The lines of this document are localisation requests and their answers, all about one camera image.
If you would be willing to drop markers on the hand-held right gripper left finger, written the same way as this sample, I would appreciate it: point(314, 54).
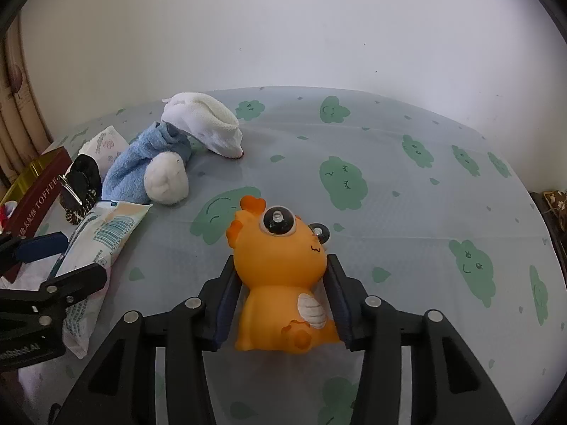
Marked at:
point(223, 314)

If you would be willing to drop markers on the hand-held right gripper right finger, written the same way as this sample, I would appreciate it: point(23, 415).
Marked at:
point(341, 314)

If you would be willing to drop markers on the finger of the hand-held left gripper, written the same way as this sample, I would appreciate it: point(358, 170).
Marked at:
point(40, 248)
point(75, 281)

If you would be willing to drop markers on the orange dinosaur squishy toy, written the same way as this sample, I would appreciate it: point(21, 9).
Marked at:
point(274, 270)

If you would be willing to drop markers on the blue fuzzy sock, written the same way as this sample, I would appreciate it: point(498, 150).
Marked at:
point(128, 168)

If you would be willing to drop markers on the white knitted sock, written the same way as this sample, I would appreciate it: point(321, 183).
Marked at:
point(199, 115)

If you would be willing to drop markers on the dark red candy box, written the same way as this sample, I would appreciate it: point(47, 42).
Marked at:
point(40, 203)

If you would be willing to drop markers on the white blue wipes packet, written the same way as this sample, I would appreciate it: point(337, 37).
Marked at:
point(110, 230)

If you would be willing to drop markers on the gold tin box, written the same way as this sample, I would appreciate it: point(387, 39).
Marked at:
point(26, 177)

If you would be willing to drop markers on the black leopard hair clip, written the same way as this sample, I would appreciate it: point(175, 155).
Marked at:
point(84, 177)

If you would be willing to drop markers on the green cloud print tablecloth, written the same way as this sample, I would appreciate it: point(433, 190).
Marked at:
point(398, 230)

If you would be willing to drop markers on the white floral tissue packet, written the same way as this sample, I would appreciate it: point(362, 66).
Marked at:
point(104, 144)

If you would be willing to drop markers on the beige patterned curtain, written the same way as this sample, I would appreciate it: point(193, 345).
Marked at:
point(17, 97)

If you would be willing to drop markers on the dark floral cushion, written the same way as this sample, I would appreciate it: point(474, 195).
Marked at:
point(556, 201)

